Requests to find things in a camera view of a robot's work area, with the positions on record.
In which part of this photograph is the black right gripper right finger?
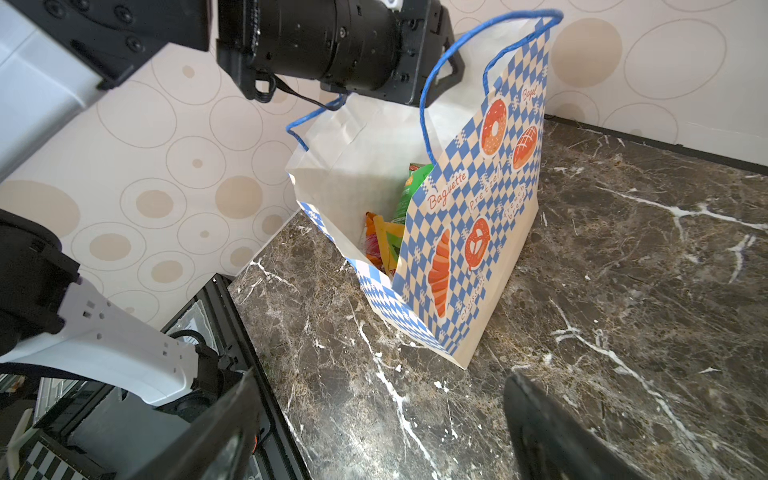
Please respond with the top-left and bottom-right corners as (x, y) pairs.
(503, 372), (643, 479)

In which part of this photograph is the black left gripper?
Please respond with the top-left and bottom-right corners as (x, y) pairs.
(216, 0), (464, 107)

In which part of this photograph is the green chips snack packet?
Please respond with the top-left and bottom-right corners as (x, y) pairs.
(392, 163), (433, 224)

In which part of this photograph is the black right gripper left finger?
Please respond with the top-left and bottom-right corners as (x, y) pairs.
(133, 370), (261, 479)

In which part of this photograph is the colourful fruit candy packet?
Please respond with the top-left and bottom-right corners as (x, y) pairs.
(364, 212), (405, 278)

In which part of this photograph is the blue checkered paper bag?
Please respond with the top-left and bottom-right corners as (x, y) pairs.
(286, 9), (563, 367)

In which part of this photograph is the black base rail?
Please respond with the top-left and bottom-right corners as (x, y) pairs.
(163, 274), (311, 480)

